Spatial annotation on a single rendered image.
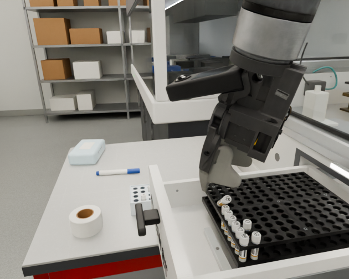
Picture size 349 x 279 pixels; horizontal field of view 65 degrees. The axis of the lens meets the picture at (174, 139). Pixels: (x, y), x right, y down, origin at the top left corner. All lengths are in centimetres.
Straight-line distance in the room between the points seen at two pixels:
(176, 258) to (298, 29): 28
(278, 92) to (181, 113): 93
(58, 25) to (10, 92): 147
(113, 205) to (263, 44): 57
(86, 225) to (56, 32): 378
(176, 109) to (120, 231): 70
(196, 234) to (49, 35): 398
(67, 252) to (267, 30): 55
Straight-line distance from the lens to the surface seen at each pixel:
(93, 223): 65
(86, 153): 98
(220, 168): 38
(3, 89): 514
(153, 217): 44
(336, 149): 58
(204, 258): 48
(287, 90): 33
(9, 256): 196
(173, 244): 37
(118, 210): 73
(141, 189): 74
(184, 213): 57
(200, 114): 126
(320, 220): 50
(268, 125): 33
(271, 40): 30
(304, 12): 31
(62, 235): 69
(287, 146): 71
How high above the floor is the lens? 117
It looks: 21 degrees down
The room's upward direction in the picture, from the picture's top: 1 degrees counter-clockwise
